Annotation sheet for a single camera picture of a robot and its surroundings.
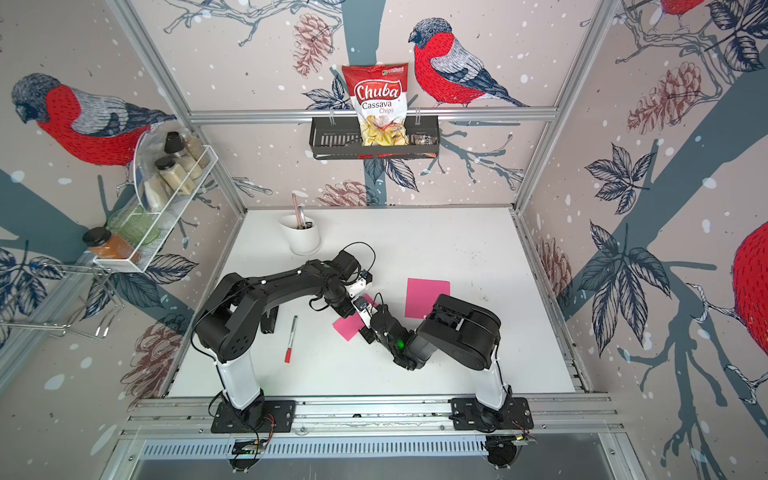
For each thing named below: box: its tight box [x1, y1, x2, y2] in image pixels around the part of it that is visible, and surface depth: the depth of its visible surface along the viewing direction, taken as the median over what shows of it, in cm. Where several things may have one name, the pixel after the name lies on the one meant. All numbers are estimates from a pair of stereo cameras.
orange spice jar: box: [82, 226, 142, 264], surface depth 63 cm
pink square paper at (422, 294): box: [405, 278, 451, 319], surface depth 100 cm
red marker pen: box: [284, 315, 298, 364], surface depth 87 cm
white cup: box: [278, 214, 321, 256], surface depth 106 cm
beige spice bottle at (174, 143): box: [164, 131, 202, 180], surface depth 83 cm
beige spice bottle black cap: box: [155, 156, 194, 196], surface depth 78 cm
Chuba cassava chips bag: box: [341, 63, 409, 147], surface depth 83 cm
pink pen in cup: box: [292, 193, 303, 229], surface depth 106 cm
